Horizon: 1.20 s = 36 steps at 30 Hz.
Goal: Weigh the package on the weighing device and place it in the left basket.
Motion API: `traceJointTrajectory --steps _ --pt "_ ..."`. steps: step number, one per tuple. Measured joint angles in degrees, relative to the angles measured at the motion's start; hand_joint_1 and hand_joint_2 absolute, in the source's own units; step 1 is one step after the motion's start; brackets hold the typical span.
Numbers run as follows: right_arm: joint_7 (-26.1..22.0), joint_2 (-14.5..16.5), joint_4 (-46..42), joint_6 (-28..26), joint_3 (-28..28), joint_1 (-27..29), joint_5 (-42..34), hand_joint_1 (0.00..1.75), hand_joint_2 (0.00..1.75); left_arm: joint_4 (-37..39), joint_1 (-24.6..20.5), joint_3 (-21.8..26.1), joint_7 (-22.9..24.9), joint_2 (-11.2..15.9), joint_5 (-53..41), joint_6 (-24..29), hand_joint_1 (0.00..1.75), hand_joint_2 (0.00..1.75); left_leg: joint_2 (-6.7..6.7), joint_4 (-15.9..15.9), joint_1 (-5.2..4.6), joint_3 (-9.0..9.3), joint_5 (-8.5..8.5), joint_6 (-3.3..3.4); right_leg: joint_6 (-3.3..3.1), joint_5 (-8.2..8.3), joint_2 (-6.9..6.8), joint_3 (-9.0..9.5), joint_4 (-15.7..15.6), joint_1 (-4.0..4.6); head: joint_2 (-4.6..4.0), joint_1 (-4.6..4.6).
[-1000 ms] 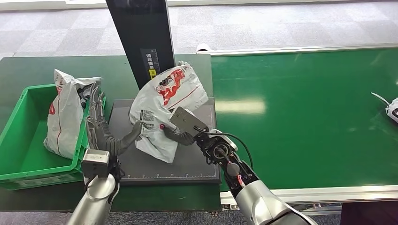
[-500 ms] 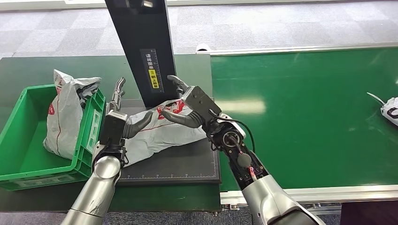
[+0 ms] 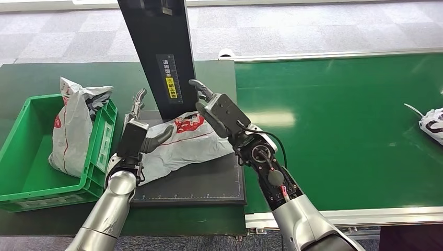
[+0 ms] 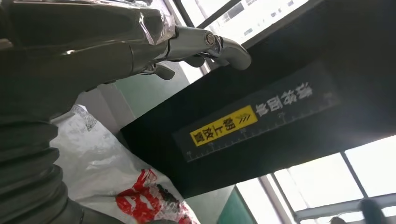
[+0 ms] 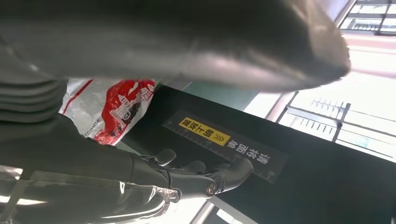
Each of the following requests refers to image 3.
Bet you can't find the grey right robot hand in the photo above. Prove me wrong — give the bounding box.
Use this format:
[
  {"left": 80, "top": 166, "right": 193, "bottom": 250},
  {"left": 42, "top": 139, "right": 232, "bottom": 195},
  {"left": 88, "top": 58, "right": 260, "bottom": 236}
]
[{"left": 188, "top": 79, "right": 230, "bottom": 139}]

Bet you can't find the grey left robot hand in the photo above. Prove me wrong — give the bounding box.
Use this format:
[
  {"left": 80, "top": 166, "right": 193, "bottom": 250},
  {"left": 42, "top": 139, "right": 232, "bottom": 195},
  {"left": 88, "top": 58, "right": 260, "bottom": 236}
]
[{"left": 123, "top": 88, "right": 175, "bottom": 155}]

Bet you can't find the white red-print mailer package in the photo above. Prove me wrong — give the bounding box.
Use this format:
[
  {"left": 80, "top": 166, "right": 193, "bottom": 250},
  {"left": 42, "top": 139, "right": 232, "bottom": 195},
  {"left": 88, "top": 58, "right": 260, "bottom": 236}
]
[{"left": 137, "top": 111, "right": 237, "bottom": 186}]

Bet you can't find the white red-striped mailer package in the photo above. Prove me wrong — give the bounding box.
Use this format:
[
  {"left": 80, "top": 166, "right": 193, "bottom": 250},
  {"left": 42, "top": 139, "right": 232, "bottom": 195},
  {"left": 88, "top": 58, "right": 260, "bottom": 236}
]
[{"left": 48, "top": 77, "right": 114, "bottom": 179}]

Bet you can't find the black weighing device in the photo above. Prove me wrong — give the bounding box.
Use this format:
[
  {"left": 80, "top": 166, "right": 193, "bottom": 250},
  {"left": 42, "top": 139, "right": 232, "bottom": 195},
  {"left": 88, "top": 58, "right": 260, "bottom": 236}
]
[{"left": 116, "top": 0, "right": 247, "bottom": 208}]

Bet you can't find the green plastic basket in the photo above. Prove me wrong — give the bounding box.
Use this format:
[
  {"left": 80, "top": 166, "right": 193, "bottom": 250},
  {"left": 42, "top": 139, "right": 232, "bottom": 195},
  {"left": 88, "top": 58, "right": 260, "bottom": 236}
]
[{"left": 0, "top": 94, "right": 118, "bottom": 213}]

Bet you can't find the white black-print mailer package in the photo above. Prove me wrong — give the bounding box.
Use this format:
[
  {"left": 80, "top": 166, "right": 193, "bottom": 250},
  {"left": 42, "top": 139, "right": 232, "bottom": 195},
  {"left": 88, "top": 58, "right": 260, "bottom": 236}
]
[{"left": 404, "top": 102, "right": 443, "bottom": 146}]

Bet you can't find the yellow warning sticker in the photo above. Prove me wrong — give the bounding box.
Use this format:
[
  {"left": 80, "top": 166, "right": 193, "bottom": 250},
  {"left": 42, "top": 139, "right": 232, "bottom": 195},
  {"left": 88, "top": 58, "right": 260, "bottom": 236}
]
[{"left": 165, "top": 76, "right": 179, "bottom": 100}]

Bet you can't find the green conveyor belt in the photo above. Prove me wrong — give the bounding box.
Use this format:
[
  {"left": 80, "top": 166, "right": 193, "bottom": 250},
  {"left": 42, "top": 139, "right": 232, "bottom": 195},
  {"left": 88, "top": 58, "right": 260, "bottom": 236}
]
[{"left": 235, "top": 52, "right": 443, "bottom": 215}]

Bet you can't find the dark green table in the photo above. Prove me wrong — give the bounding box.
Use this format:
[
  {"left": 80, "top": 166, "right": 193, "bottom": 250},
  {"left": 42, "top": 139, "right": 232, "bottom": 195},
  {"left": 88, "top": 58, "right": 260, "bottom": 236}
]
[{"left": 0, "top": 60, "right": 247, "bottom": 237}]

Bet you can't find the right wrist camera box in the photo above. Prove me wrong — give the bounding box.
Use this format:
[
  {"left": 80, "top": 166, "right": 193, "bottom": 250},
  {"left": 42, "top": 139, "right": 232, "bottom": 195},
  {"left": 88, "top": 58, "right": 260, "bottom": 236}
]
[{"left": 204, "top": 93, "right": 252, "bottom": 138}]

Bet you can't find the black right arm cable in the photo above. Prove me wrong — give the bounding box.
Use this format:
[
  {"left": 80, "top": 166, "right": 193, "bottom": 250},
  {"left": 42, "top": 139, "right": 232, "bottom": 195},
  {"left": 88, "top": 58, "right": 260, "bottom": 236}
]
[{"left": 236, "top": 121, "right": 288, "bottom": 169}]

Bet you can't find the thin aluminium conveyor rail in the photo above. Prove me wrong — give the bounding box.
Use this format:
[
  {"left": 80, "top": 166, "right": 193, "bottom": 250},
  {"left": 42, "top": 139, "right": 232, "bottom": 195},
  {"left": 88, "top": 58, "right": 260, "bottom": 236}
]
[{"left": 218, "top": 47, "right": 443, "bottom": 63}]

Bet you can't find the wide aluminium conveyor rail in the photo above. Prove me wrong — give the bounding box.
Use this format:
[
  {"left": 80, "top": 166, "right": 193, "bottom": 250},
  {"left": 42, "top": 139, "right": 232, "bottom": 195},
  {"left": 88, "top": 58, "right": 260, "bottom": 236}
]
[{"left": 244, "top": 206, "right": 443, "bottom": 230}]

